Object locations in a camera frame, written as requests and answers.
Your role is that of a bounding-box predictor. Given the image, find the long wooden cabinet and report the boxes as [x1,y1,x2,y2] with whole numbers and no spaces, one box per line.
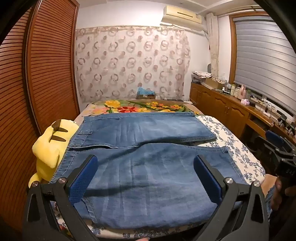
[190,82,296,149]

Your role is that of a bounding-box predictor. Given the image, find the circle pattern wall curtain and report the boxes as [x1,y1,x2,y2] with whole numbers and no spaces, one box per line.
[75,25,191,103]

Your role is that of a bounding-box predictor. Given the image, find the row of windowsill items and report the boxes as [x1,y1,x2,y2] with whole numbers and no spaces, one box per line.
[250,95,296,137]

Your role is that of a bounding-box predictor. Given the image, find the blue crumpled cloth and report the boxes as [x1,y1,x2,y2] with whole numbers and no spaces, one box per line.
[138,87,156,95]

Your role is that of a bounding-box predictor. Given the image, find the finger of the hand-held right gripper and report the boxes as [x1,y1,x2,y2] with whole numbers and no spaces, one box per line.
[265,130,296,153]
[254,136,284,160]

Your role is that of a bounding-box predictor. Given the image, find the grey window blind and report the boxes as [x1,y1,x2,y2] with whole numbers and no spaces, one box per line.
[233,15,296,116]

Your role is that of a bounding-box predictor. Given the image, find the colourful flower print blanket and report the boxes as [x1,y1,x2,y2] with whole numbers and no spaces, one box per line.
[84,99,199,116]

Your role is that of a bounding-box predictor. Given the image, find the beige wall air conditioner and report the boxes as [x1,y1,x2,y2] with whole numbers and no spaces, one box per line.
[159,6,208,32]

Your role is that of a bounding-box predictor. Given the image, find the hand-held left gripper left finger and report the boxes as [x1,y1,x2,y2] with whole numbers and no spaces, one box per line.
[23,155,99,241]

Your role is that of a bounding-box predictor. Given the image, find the white blue floral bedsheet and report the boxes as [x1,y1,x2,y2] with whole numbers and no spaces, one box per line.
[50,115,266,240]

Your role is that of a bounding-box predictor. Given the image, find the beige window curtain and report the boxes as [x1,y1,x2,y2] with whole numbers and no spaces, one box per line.
[206,13,220,78]

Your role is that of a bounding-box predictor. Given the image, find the blue denim pants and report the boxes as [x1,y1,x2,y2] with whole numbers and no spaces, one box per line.
[54,112,251,230]

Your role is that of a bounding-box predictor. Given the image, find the brown louvered wardrobe door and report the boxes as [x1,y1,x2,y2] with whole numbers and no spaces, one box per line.
[24,0,81,136]
[0,14,41,232]

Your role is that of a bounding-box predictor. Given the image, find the yellow plush toy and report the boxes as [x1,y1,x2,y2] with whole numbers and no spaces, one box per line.
[28,119,79,187]

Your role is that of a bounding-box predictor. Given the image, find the stack of papers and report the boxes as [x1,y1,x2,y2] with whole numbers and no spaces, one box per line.
[191,71,213,83]

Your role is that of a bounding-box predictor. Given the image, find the group of small bottles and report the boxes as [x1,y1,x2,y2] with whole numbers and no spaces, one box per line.
[222,83,241,96]

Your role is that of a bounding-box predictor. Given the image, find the flat cardboard box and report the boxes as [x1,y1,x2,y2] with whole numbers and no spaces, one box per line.
[205,77,227,90]

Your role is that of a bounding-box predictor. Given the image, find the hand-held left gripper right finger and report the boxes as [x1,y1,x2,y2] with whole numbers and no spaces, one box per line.
[193,155,270,241]

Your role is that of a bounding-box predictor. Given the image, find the person's right hand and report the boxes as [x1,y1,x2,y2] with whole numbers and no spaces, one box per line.
[272,177,296,210]

